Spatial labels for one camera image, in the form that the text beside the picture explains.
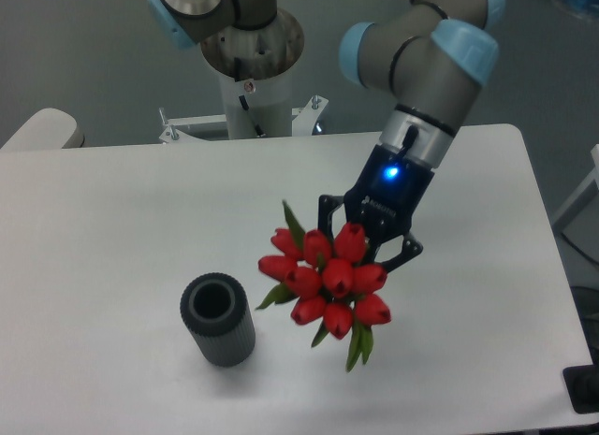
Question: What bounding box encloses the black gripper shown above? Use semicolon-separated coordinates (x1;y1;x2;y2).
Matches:
317;145;434;272

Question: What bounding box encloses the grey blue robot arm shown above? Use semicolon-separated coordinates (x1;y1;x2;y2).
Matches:
148;0;505;271

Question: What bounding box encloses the black box at table edge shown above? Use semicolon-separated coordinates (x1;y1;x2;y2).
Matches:
562;365;598;414

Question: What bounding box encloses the dark grey ribbed vase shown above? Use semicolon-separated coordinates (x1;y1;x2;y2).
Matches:
180;272;256;368

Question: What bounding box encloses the red tulip bouquet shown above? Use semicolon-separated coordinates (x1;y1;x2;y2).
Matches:
256;201;392;372

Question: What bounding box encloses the white chair armrest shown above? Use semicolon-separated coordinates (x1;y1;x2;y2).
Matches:
1;108;85;152

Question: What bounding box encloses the white furniture at right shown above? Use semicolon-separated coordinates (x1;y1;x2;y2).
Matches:
551;145;598;234

